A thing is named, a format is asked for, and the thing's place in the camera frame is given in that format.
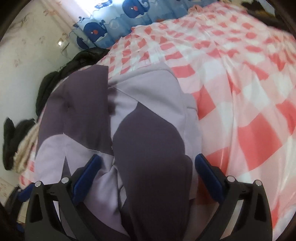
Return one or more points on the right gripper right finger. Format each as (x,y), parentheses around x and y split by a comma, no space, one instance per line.
(254,219)

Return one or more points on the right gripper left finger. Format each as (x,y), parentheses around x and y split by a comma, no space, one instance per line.
(52,212)

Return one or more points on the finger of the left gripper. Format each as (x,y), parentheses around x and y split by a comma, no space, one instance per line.
(23,195)

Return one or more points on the lilac purple garment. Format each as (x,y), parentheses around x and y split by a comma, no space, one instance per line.
(145,129)

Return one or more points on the dark clothes at bed edge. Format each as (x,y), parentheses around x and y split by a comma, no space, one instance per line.
(257,10)

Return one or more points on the cream knitted garment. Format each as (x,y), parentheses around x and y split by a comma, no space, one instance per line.
(21,156)

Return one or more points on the black garment pile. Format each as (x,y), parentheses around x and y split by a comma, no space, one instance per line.
(13,135)

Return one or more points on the red white checkered bedsheet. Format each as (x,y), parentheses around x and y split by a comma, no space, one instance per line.
(241,74)

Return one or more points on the blue whale pattern curtain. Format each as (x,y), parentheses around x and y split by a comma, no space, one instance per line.
(111,20)

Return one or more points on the white wall socket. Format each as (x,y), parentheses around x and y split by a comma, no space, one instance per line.
(63,44)

